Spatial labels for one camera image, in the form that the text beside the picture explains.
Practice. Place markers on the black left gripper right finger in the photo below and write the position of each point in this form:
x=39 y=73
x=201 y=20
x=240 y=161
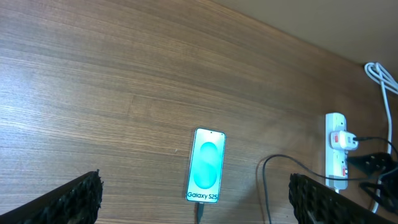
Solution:
x=315 y=203

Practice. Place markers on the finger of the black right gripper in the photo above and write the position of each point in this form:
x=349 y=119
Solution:
x=371 y=163
x=380 y=193

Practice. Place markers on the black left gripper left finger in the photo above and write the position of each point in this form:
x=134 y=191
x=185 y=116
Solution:
x=77 y=201

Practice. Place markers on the smartphone with blue screen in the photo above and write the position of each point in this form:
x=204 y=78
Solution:
x=206 y=166

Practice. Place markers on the white charger adapter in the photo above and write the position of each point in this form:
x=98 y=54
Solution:
x=343 y=140

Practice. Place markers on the white power strip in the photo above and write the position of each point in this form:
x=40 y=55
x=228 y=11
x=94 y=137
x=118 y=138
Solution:
x=336 y=169

